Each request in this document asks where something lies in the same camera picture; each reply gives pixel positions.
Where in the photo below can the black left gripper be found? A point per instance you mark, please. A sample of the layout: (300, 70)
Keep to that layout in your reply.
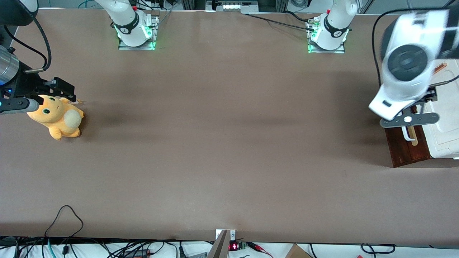
(431, 95)

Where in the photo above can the red LED display module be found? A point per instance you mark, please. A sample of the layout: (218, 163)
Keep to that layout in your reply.
(233, 246)

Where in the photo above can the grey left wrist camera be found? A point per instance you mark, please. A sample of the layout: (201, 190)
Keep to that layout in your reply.
(426, 118)

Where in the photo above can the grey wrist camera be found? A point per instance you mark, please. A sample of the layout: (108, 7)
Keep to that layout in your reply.
(18, 105)
(426, 118)

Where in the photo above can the brown cardboard piece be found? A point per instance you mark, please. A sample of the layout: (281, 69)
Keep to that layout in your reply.
(296, 252)

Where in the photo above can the white light bar device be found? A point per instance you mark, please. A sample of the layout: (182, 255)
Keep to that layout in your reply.
(231, 6)

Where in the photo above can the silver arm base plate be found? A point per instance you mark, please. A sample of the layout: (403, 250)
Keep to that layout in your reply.
(339, 51)
(123, 46)

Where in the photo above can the white-topped dark wood cabinet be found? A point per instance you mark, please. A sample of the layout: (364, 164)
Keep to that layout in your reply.
(444, 125)

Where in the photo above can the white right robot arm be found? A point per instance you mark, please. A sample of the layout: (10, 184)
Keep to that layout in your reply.
(125, 21)

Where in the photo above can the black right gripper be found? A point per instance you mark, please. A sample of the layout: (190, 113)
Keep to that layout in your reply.
(27, 83)

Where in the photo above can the orange plush toy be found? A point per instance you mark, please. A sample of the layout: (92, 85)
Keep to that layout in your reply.
(59, 122)

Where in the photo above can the black power adapter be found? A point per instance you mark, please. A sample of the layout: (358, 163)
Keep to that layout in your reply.
(136, 253)

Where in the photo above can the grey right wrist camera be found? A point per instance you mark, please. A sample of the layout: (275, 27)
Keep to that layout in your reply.
(18, 105)

